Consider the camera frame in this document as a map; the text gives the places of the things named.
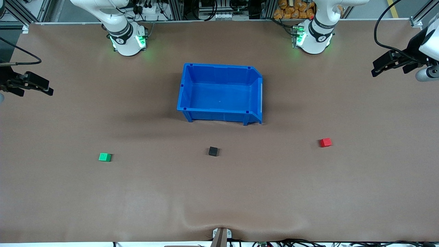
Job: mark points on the green cube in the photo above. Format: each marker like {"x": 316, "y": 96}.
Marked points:
{"x": 104, "y": 157}

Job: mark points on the white power strip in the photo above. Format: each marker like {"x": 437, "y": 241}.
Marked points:
{"x": 147, "y": 9}

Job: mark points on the red cube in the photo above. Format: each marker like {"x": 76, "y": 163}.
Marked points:
{"x": 325, "y": 142}

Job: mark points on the orange snack packet pile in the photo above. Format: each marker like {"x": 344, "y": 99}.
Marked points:
{"x": 295, "y": 10}

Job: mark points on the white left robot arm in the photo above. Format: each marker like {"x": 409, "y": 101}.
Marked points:
{"x": 315, "y": 39}

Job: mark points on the brown table mat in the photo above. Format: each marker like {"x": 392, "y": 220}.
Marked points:
{"x": 103, "y": 206}

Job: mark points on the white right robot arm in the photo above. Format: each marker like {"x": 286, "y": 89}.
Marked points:
{"x": 125, "y": 41}

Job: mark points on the aluminium frame profile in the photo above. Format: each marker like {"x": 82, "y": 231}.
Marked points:
{"x": 20, "y": 12}
{"x": 420, "y": 15}

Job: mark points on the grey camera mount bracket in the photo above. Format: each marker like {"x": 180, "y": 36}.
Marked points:
{"x": 221, "y": 236}

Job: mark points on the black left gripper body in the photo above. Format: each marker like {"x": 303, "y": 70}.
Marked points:
{"x": 412, "y": 51}

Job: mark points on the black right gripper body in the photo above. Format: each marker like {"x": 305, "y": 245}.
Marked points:
{"x": 6, "y": 79}

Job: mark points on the black cube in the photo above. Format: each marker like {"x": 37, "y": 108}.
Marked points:
{"x": 213, "y": 151}

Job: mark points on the blue plastic storage bin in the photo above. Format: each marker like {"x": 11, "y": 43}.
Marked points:
{"x": 219, "y": 96}

